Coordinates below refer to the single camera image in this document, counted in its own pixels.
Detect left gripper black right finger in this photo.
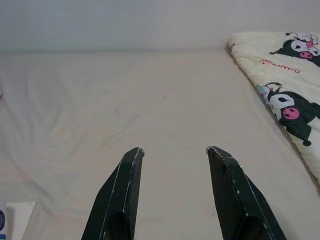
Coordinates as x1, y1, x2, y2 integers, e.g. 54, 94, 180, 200
205, 145, 288, 240

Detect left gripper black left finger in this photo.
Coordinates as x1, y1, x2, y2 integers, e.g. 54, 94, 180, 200
80, 146, 146, 240

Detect white book blue letters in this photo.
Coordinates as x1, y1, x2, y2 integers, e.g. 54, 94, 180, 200
0, 198, 36, 240

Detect beige sheeted mattress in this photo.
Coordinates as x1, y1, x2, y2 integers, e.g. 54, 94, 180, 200
0, 48, 320, 240

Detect cream cartoon print blanket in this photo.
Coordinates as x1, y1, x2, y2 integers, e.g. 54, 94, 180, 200
226, 31, 320, 186

